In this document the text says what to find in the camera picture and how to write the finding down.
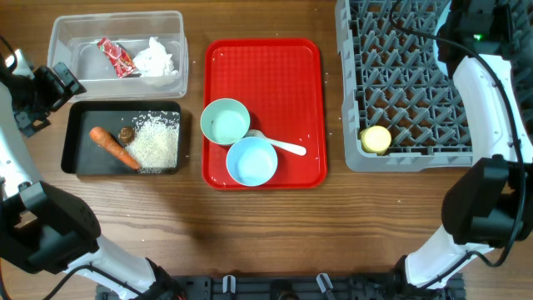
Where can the orange carrot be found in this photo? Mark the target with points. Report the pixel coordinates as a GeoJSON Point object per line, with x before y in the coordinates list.
{"type": "Point", "coordinates": [104, 140]}

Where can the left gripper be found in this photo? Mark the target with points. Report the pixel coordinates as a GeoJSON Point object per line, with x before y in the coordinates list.
{"type": "Point", "coordinates": [60, 94]}

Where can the white plastic spoon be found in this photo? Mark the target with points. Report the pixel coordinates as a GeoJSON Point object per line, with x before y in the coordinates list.
{"type": "Point", "coordinates": [289, 147]}

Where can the red serving tray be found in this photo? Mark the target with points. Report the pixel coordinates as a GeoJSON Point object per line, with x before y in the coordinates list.
{"type": "Point", "coordinates": [279, 81]}

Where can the white rice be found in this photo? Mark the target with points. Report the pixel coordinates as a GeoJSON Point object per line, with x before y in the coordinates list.
{"type": "Point", "coordinates": [155, 144]}

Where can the yellow cup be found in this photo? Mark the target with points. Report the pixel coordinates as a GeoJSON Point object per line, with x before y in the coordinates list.
{"type": "Point", "coordinates": [375, 139]}

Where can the light blue bowl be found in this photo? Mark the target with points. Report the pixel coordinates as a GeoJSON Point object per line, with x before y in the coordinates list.
{"type": "Point", "coordinates": [251, 162]}

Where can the grey dishwasher rack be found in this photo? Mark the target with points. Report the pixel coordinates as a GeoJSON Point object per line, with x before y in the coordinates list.
{"type": "Point", "coordinates": [394, 80]}

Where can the black waste tray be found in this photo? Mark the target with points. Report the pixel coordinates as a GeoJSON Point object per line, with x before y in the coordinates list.
{"type": "Point", "coordinates": [82, 156]}

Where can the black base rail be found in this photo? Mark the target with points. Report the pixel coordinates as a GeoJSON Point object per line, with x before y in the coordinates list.
{"type": "Point", "coordinates": [318, 287]}

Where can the red snack wrapper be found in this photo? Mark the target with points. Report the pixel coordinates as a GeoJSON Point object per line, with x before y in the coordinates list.
{"type": "Point", "coordinates": [118, 57]}

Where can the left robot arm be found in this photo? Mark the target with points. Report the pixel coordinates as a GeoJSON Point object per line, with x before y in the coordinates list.
{"type": "Point", "coordinates": [44, 228]}

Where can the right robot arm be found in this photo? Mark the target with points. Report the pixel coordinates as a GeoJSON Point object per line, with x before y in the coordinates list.
{"type": "Point", "coordinates": [490, 207]}

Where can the clear plastic bin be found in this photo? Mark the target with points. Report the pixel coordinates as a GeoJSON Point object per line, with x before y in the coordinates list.
{"type": "Point", "coordinates": [74, 42]}

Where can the white napkin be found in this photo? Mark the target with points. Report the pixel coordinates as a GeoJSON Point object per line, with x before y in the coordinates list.
{"type": "Point", "coordinates": [154, 61]}

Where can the green bowl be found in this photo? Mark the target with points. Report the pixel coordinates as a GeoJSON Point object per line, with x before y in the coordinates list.
{"type": "Point", "coordinates": [225, 121]}

